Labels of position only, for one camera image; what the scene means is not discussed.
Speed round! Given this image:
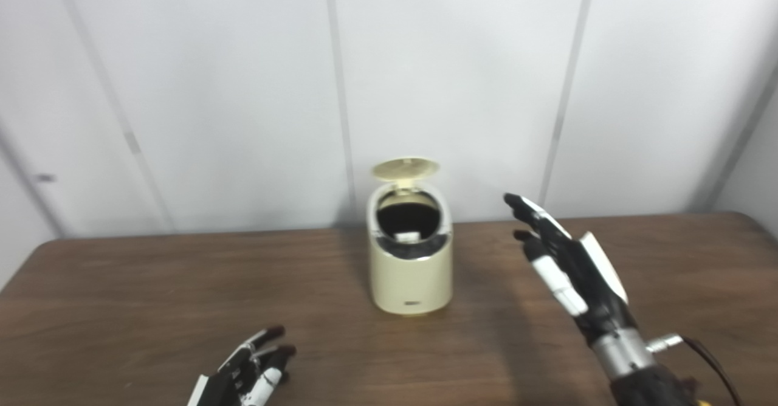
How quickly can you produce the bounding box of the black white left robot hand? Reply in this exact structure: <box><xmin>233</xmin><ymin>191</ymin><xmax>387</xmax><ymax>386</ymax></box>
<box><xmin>187</xmin><ymin>326</ymin><xmax>297</xmax><ymax>406</ymax></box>

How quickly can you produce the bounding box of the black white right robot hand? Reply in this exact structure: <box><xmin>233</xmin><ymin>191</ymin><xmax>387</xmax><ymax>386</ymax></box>
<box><xmin>503</xmin><ymin>193</ymin><xmax>639</xmax><ymax>346</ymax></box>

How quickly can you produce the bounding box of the cream round bin lid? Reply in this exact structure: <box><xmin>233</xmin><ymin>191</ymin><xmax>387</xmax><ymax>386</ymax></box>
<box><xmin>371</xmin><ymin>157</ymin><xmax>440</xmax><ymax>189</ymax></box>

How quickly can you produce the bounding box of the cream-colored round bin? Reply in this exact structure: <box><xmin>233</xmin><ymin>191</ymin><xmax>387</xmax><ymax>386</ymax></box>
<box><xmin>367</xmin><ymin>180</ymin><xmax>454</xmax><ymax>317</ymax></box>

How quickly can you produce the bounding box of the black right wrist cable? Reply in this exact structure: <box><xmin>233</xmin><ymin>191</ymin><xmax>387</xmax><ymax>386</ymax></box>
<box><xmin>646</xmin><ymin>333</ymin><xmax>743</xmax><ymax>406</ymax></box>

